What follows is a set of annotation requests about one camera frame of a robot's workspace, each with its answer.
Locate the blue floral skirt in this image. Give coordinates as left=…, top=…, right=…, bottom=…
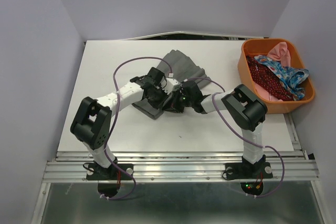
left=252, top=55, right=309, bottom=101

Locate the grey skirt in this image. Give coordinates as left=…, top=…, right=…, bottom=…
left=132, top=50, right=210, bottom=120

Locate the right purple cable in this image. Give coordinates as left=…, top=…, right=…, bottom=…
left=183, top=77, right=286, bottom=199

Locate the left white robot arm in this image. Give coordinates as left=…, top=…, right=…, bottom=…
left=70, top=67, right=180, bottom=179

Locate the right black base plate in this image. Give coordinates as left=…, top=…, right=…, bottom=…
left=222, top=163, right=273, bottom=180

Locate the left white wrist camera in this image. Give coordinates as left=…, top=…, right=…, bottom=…
left=162, top=78, right=181, bottom=95

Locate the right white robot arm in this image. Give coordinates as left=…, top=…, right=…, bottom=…
left=163, top=80, right=268, bottom=177

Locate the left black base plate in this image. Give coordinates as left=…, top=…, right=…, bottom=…
left=83, top=162, right=132, bottom=181

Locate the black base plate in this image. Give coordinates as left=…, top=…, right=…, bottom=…
left=222, top=163, right=273, bottom=180
left=83, top=162, right=132, bottom=181

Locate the red dotted skirt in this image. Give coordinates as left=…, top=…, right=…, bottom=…
left=246, top=56, right=293, bottom=102

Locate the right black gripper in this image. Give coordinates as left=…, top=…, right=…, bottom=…
left=163, top=89, right=193, bottom=113

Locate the pink garment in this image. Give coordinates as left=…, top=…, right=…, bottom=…
left=267, top=42, right=291, bottom=67

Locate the aluminium rail frame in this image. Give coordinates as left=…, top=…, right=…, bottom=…
left=32, top=114, right=329, bottom=223

